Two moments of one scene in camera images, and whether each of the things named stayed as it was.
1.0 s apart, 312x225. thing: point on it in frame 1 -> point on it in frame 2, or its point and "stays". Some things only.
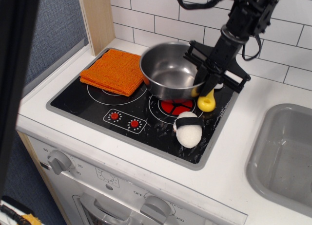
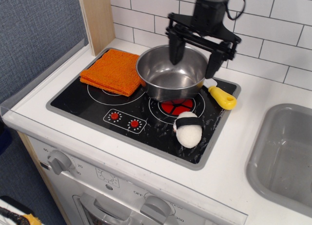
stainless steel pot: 166,74 stays
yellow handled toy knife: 207,103 -> 226,101
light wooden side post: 97,13 stays
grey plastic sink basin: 279,161 stays
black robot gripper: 221,60 -> 205,28
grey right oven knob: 156,209 stays
